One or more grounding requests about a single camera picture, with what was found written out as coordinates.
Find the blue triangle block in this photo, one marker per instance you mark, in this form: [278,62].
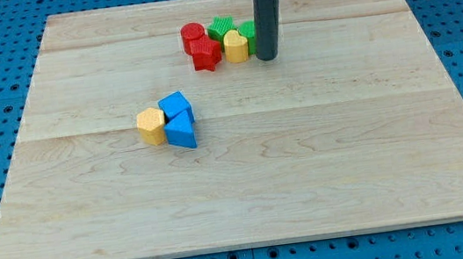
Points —
[179,131]

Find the blue cube block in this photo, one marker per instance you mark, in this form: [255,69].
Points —
[174,104]

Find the red star block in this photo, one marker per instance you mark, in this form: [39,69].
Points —
[206,53]

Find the yellow hexagon block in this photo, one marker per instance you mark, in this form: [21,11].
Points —
[150,124]

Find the yellow heart block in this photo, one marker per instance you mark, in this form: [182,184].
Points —
[236,47]

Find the green cylinder block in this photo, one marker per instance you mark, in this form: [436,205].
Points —
[247,30]

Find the green star block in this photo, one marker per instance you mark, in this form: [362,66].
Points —
[219,27]

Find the red cylinder block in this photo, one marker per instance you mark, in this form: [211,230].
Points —
[189,33]

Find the light wooden board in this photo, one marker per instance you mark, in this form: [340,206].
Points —
[355,128]

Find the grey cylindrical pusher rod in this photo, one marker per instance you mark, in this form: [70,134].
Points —
[266,23]

